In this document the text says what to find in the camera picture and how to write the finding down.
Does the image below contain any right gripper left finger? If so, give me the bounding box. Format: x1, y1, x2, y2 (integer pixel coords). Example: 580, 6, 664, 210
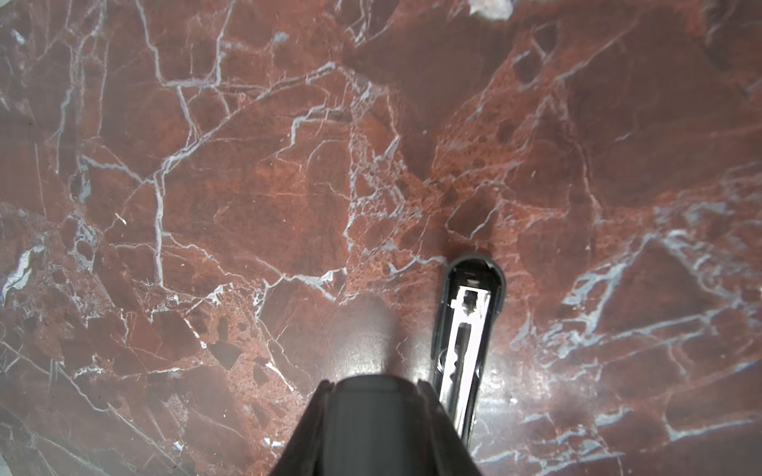
269, 380, 335, 476

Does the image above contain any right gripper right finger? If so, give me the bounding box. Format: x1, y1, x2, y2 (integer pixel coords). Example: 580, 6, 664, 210
417, 380, 482, 476

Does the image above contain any black stapler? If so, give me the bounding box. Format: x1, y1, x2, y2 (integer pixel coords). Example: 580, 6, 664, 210
431, 255, 505, 444

